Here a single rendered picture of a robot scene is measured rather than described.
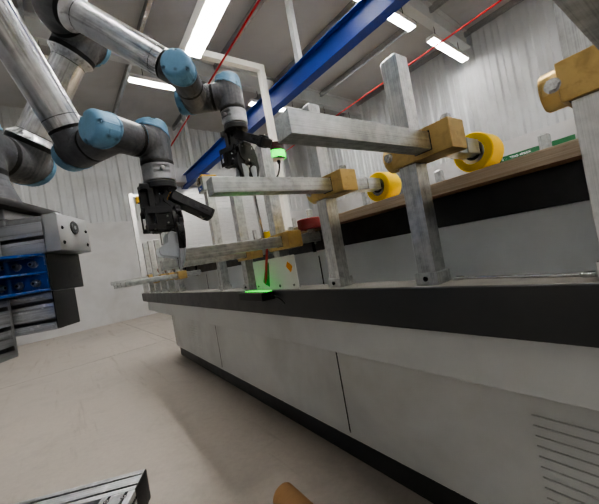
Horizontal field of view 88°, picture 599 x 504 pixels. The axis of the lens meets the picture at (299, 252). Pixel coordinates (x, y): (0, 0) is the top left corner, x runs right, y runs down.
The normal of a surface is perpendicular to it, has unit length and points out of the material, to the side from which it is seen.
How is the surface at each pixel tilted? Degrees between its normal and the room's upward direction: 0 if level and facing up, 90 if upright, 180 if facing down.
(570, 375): 90
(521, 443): 90
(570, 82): 90
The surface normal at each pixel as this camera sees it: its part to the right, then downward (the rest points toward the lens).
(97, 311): 0.61, -0.12
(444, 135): -0.80, 0.14
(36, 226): 0.14, -0.04
